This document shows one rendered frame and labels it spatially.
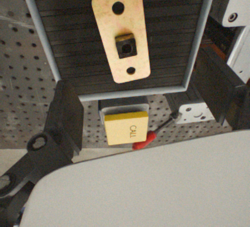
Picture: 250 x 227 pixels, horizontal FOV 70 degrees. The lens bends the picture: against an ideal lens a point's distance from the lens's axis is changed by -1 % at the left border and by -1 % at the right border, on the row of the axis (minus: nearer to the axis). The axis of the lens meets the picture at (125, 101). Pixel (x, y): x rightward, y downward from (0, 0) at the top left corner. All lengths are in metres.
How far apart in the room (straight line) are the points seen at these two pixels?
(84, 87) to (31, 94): 0.68
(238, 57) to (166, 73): 0.29
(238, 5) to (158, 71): 0.12
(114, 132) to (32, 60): 0.56
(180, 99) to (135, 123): 0.19
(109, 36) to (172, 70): 0.08
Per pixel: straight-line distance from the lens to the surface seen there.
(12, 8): 0.69
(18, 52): 0.76
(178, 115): 0.41
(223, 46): 0.61
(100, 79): 0.19
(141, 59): 0.18
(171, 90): 0.21
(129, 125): 0.25
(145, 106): 0.26
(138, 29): 0.16
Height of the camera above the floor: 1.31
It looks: 45 degrees down
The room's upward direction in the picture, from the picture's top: 171 degrees clockwise
